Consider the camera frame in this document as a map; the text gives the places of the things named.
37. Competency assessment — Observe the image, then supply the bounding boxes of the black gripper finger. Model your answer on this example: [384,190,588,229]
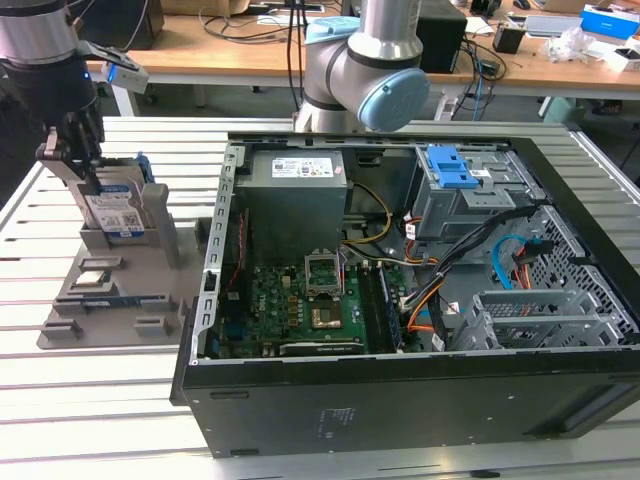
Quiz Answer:
[64,107,106,181]
[34,125,71,187]

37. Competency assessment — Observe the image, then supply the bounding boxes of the hard disk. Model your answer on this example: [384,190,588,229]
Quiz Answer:
[67,152,154,246]

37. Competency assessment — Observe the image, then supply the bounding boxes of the grey metal disk bay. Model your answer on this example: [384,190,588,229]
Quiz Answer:
[446,287,627,352]

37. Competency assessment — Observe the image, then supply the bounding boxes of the large black box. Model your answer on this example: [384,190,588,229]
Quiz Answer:
[69,0,165,50]

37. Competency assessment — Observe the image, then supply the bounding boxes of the grey parts rack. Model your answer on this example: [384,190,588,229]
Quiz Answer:
[37,182,214,351]

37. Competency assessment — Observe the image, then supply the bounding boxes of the grey power supply unit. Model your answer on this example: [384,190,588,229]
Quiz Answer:
[233,148,349,254]

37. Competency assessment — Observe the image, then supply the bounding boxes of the green motherboard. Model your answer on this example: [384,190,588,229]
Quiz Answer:
[217,262,371,359]

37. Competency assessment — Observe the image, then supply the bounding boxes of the metal socket cover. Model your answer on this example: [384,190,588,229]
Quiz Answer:
[303,251,345,300]

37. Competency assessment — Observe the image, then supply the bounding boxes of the CPU socket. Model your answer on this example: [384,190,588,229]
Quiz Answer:
[310,305,344,332]

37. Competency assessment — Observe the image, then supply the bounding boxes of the black graphics card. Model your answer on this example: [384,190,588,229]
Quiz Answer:
[276,339,367,358]

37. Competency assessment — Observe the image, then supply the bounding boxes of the installed RAM stick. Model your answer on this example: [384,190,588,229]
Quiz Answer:
[377,267,404,351]

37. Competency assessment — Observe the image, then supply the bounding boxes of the white power strip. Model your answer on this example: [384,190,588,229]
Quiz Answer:
[434,94,459,122]

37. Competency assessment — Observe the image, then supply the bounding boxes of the blue plastic cage latch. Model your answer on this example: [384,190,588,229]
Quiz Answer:
[427,144,481,190]

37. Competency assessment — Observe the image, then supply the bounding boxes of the black desktop speaker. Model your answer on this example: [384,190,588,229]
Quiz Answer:
[416,9,469,75]

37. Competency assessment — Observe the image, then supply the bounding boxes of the grey optical drive cage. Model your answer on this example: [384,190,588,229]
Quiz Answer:
[407,144,547,252]

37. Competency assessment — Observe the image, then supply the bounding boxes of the black PC case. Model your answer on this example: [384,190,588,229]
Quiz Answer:
[169,130,640,459]

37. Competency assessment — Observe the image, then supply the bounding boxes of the small black box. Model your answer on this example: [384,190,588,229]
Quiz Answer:
[492,24,527,54]

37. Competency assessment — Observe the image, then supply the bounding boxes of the clear plastic bags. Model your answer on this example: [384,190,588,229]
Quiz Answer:
[543,27,602,65]

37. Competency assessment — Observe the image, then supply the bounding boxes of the blue cardboard box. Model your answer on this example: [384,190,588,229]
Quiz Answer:
[579,3,640,39]

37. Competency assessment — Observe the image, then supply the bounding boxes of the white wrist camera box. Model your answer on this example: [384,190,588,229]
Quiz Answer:
[79,39,150,94]

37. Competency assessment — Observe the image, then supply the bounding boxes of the red wire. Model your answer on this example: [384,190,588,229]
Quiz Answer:
[225,208,251,297]

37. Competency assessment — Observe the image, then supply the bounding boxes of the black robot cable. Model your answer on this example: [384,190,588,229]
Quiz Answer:
[285,0,307,119]

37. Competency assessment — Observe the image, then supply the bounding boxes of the yellow wires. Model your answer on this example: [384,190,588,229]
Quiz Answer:
[342,182,394,247]

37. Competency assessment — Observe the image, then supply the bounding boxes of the black cable bundle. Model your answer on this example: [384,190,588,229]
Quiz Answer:
[430,203,547,302]

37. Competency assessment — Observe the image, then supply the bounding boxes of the blue wire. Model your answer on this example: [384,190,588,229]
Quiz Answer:
[491,233,532,292]

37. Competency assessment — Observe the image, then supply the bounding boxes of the orange wire with black plug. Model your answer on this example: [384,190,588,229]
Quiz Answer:
[512,238,557,290]

